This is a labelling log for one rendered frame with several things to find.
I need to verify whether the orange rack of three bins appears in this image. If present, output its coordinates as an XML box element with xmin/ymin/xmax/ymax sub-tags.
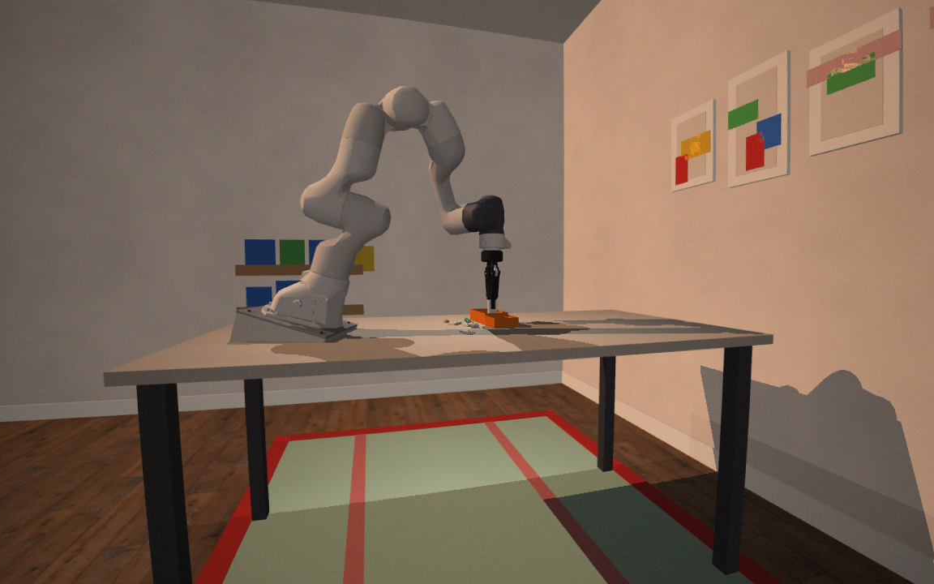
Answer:
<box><xmin>470</xmin><ymin>308</ymin><xmax>519</xmax><ymax>329</ymax></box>

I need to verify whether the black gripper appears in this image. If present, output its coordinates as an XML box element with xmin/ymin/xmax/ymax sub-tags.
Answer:
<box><xmin>481</xmin><ymin>251</ymin><xmax>503</xmax><ymax>313</ymax></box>

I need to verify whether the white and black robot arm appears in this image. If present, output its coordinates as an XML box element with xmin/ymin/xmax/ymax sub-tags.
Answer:
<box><xmin>261</xmin><ymin>86</ymin><xmax>512</xmax><ymax>329</ymax></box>

